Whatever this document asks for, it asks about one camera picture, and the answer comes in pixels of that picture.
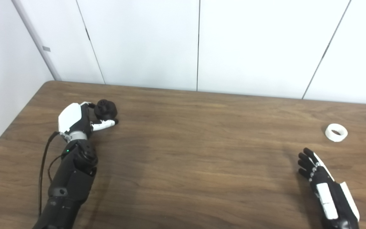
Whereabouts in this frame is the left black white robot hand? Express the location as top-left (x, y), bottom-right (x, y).
top-left (58, 101), bottom-right (119, 139)

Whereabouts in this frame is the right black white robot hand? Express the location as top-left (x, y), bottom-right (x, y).
top-left (298, 147), bottom-right (361, 229)

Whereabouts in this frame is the round black plastic part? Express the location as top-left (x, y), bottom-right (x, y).
top-left (94, 99), bottom-right (118, 121)

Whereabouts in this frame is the white plastic ring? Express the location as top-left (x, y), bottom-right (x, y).
top-left (325, 123), bottom-right (349, 142)

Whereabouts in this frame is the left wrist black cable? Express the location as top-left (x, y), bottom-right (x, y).
top-left (38, 131), bottom-right (69, 217)

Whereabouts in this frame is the gray wall conduit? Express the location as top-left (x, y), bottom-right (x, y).
top-left (11, 0), bottom-right (62, 81)

